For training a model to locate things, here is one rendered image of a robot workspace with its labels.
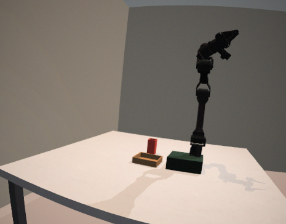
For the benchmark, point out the red square cup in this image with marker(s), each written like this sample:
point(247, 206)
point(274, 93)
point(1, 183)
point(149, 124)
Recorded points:
point(152, 145)

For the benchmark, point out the brown shallow tray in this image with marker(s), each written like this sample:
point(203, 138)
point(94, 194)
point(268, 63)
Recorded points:
point(147, 159)

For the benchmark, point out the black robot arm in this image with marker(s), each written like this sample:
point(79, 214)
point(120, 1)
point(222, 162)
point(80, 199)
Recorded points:
point(203, 66)

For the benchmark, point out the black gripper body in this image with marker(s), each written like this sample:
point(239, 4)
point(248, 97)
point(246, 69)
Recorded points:
point(218, 42)

